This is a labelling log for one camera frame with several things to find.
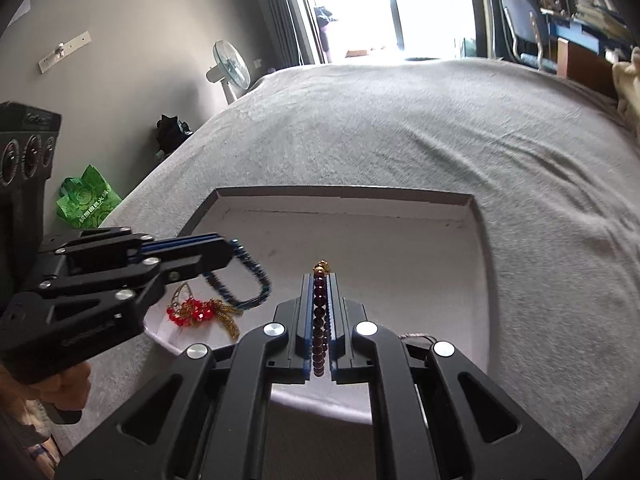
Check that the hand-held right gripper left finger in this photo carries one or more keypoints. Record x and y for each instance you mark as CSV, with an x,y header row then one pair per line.
x,y
306,325

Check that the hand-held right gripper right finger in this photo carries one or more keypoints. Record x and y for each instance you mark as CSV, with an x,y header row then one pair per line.
x,y
334,325

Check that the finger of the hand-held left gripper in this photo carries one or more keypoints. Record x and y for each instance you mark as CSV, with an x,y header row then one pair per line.
x,y
195,264
190,244

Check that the shallow white box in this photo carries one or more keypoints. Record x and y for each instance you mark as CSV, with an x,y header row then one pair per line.
x,y
390,260

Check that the person's left hand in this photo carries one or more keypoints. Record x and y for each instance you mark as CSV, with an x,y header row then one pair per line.
x,y
67,387

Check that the red bead gold brooch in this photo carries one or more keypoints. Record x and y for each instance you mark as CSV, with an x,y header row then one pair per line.
x,y
192,312

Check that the green plastic bag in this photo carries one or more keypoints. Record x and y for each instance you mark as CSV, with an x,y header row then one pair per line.
x,y
87,195

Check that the black bag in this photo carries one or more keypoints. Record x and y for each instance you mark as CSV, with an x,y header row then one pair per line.
x,y
170,132

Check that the white standing fan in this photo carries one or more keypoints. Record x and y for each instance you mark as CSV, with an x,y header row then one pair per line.
x,y
231,65

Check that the grey bed blanket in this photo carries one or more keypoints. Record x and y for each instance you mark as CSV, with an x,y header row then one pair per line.
x,y
400,125

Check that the patterned cloth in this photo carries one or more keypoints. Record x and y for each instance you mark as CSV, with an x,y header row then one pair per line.
x,y
30,435

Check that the grey curtain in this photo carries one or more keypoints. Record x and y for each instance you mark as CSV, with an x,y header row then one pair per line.
x,y
285,10

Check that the glass sliding door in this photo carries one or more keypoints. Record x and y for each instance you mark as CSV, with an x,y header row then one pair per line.
x,y
360,5

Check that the blue metal chair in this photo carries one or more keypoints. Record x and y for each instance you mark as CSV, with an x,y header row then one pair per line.
x,y
520,15

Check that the blue desk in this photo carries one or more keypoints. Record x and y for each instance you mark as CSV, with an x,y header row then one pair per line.
x,y
585,45

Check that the cream cloth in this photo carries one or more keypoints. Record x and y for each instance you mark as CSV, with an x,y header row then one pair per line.
x,y
629,90

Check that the stack of books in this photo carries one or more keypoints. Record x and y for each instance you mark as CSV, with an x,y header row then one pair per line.
x,y
600,7

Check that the white wall hook plate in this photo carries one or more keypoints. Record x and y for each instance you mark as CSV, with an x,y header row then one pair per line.
x,y
62,52

